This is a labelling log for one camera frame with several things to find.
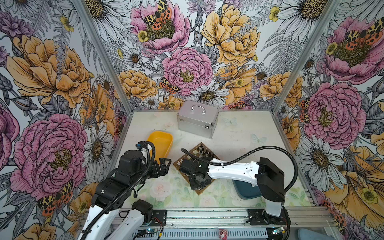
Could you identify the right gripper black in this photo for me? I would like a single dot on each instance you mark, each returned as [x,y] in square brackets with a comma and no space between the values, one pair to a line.
[194,186]

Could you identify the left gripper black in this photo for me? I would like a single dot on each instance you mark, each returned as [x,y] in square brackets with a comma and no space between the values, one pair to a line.
[156,173]

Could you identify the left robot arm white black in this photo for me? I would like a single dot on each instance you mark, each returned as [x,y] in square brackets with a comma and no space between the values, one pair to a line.
[107,202]

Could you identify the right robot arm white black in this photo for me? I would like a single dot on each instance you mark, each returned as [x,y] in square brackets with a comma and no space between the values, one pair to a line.
[262,174]

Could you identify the yellow plastic tray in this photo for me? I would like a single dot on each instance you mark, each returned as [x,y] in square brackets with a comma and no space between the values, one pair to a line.
[163,142]

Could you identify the teal plastic tray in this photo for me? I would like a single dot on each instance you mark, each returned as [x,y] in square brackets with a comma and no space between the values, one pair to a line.
[246,191]

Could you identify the silver aluminium case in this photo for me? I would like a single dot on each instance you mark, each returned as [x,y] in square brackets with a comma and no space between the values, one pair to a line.
[198,119]

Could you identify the small red white object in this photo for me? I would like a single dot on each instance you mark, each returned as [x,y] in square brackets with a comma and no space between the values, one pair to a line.
[223,234]

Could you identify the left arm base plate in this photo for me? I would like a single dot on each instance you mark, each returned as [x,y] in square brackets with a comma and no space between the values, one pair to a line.
[159,218]

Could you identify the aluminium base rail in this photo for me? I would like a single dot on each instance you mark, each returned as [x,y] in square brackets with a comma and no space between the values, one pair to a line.
[215,218]

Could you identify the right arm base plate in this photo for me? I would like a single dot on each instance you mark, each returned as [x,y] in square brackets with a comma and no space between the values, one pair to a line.
[259,217]

